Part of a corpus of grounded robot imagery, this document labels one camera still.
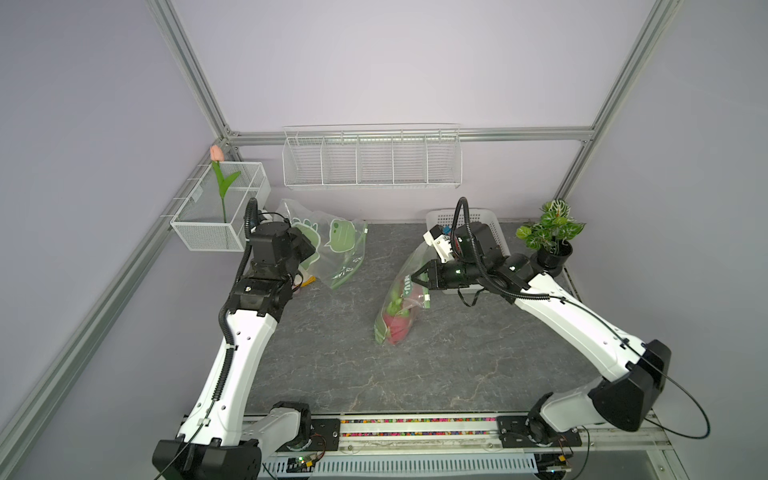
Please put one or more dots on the white wire wall shelf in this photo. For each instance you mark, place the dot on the white wire wall shelf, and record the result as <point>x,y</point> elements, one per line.
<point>409,155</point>

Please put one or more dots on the dragon fruit in far bag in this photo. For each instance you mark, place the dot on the dragon fruit in far bag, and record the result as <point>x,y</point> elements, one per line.
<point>397,327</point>

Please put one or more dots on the artificial pink tulip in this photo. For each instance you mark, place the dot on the artificial pink tulip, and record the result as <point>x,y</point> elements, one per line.
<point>217,157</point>

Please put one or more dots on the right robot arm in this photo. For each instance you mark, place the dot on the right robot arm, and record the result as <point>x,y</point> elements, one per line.
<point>632,373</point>

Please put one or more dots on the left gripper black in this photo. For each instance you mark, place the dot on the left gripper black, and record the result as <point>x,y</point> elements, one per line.
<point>297,239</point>

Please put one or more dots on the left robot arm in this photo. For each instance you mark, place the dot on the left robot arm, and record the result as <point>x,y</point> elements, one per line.
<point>210,443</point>

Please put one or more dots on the white mesh wall box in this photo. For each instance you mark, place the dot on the white mesh wall box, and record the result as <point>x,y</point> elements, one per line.
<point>211,217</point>

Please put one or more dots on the zip-top bag green print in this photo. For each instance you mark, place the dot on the zip-top bag green print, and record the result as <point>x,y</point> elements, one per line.
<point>339,243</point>
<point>403,293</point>

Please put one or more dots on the white knit glove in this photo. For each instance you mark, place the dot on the white knit glove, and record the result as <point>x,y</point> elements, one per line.
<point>307,279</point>

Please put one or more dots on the potted green plant black vase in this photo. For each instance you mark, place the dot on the potted green plant black vase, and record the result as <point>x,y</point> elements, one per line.
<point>551,236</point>

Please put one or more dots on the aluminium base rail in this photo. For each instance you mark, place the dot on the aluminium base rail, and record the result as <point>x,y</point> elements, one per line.
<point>469,432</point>

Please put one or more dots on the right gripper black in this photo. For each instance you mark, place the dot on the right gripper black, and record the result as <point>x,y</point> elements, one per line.
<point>434,277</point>

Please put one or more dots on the white vented cable duct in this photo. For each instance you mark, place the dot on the white vented cable duct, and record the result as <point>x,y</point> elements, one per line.
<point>403,466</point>

